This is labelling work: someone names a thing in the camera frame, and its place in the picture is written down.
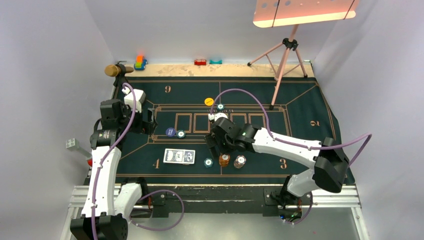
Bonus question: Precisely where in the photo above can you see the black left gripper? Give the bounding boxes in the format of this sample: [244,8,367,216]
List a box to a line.
[117,101,156,135]

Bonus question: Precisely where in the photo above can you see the orange chip stack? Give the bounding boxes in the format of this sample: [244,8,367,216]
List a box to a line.
[218,154,230,168]

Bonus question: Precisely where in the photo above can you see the blue green chip stack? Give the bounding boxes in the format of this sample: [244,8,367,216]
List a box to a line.
[203,158,214,168]

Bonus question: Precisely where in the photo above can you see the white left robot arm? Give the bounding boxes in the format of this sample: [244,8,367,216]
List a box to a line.
[69,96,157,240]

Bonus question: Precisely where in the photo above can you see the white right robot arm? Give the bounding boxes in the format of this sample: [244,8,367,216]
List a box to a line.
[204,117,350,204]

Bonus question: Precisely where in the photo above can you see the brown white chip stack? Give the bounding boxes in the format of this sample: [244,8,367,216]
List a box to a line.
[233,155,247,169]

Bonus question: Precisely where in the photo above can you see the purple small blind button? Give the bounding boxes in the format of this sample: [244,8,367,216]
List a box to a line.
[165,127,177,137]

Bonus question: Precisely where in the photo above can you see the yellow dealer button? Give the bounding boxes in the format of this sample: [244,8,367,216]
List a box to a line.
[204,97,215,106]

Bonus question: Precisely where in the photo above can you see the blue playing card deck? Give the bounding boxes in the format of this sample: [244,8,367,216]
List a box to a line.
[163,148,196,165]

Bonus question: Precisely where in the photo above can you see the dark green poker mat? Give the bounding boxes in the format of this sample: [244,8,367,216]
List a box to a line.
[116,76,342,185]

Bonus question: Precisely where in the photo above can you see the gold microphone on stand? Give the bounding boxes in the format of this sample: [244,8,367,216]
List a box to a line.
[104,62,134,88]

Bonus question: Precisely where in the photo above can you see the orange blue toy car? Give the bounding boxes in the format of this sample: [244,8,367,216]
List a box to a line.
[133,55,148,71]

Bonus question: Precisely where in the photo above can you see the teal toy block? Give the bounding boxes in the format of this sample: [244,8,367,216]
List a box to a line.
[209,59,223,65]

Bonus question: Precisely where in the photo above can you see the red toy block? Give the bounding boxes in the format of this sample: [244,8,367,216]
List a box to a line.
[193,58,208,66]

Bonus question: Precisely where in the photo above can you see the pink music stand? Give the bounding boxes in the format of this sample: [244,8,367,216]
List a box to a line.
[247,0,359,110]

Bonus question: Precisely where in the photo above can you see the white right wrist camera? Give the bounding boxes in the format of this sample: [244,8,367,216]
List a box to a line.
[208,112,228,122]

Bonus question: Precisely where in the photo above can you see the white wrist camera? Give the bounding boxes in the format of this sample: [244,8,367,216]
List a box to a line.
[208,112,228,122]
[121,87,146,113]

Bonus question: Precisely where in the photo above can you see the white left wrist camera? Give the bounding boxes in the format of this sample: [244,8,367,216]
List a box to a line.
[121,87,146,113]

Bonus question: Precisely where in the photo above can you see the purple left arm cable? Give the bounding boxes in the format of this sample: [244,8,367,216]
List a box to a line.
[90,82,185,240]

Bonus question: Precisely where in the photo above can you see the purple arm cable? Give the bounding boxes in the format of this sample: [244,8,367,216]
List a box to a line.
[90,82,185,240]
[209,88,373,226]

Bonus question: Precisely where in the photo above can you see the grey lego brick handle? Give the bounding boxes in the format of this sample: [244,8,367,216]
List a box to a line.
[65,138,92,160]

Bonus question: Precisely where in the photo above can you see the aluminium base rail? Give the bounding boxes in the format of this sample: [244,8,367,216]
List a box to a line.
[67,184,362,210]

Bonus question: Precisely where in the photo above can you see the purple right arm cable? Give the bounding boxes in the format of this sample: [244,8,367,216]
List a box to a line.
[209,88,373,226]

